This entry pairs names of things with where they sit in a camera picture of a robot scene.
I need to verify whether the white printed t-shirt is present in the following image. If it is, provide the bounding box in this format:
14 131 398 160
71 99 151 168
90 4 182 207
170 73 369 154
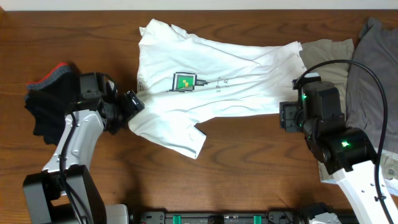
128 19 305 159

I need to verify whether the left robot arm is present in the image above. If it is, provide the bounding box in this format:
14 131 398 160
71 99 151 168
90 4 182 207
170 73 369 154
23 72 144 223

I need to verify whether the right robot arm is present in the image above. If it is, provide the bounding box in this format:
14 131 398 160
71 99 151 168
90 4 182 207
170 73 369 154
279 81 397 223

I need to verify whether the khaki beige garment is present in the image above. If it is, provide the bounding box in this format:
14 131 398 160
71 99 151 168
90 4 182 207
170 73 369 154
300 39 397 190

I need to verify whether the black folded garment stack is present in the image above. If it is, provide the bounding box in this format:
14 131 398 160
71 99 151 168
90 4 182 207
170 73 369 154
25 62 80 145

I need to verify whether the grey garment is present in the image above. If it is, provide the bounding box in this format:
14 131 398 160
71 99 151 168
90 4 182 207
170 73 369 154
346 17 397 153

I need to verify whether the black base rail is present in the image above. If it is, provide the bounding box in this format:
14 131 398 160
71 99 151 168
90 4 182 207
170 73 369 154
136 203 358 224

